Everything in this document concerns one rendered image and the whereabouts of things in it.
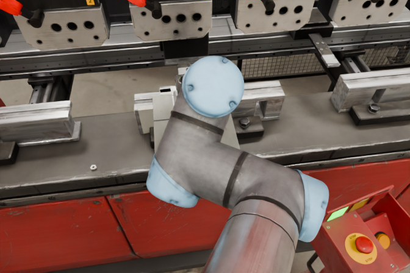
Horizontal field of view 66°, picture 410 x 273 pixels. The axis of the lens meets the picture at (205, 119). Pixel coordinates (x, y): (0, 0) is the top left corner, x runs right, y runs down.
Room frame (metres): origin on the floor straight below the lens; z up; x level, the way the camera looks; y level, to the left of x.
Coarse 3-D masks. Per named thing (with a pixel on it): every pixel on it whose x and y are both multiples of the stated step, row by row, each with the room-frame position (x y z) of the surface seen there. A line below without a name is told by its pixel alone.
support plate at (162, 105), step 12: (156, 96) 0.55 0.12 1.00; (168, 96) 0.55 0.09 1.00; (156, 108) 0.51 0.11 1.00; (168, 108) 0.51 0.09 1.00; (168, 120) 0.47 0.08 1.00; (228, 120) 0.47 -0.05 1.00; (156, 132) 0.44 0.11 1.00; (228, 132) 0.44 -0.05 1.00; (156, 144) 0.40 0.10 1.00; (228, 144) 0.40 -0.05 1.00
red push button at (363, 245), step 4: (360, 236) 0.28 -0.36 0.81; (364, 236) 0.28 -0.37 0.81; (356, 240) 0.27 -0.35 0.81; (360, 240) 0.27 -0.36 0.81; (364, 240) 0.27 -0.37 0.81; (368, 240) 0.27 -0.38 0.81; (356, 244) 0.26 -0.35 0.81; (360, 244) 0.26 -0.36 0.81; (364, 244) 0.26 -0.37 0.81; (368, 244) 0.26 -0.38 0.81; (372, 244) 0.26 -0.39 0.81; (356, 248) 0.26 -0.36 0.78; (360, 248) 0.25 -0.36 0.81; (364, 248) 0.25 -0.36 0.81; (368, 248) 0.25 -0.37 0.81; (372, 248) 0.25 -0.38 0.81; (364, 252) 0.24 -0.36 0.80; (368, 252) 0.24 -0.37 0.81
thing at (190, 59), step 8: (208, 32) 0.58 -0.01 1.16; (168, 40) 0.56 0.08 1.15; (176, 40) 0.57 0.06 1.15; (184, 40) 0.57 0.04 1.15; (192, 40) 0.57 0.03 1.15; (200, 40) 0.57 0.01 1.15; (208, 40) 0.58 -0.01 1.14; (168, 48) 0.56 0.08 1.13; (176, 48) 0.57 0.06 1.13; (184, 48) 0.57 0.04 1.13; (192, 48) 0.57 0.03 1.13; (200, 48) 0.57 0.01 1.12; (208, 48) 0.58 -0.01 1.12; (168, 56) 0.56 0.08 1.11; (176, 56) 0.57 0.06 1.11; (184, 56) 0.57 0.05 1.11; (192, 56) 0.57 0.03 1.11; (200, 56) 0.57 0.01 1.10; (168, 64) 0.57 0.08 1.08
